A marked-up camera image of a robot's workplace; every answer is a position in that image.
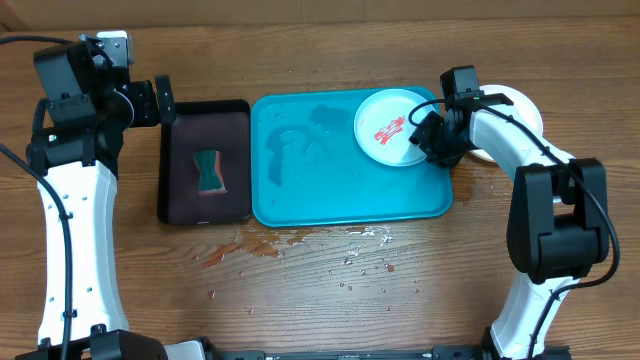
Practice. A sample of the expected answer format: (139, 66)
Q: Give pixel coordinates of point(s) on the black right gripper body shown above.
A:
(446, 147)

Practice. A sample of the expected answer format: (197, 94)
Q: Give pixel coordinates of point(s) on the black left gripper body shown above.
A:
(137, 111)

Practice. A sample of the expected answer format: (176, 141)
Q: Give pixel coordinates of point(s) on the light blue plastic plate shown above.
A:
(382, 128)

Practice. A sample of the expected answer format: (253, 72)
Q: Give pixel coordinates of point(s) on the green pink sponge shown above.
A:
(208, 164)

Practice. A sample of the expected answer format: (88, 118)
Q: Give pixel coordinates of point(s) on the white plastic plate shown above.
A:
(525, 107)

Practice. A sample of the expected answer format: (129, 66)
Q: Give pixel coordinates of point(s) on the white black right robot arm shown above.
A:
(559, 235)

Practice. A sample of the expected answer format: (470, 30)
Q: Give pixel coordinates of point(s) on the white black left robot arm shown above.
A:
(83, 316)

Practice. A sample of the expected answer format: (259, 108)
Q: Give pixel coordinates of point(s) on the black rectangular tray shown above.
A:
(210, 125)

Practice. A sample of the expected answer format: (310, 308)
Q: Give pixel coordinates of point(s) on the teal plastic serving tray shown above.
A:
(308, 169)

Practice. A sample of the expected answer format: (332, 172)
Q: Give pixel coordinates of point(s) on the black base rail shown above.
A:
(345, 355)

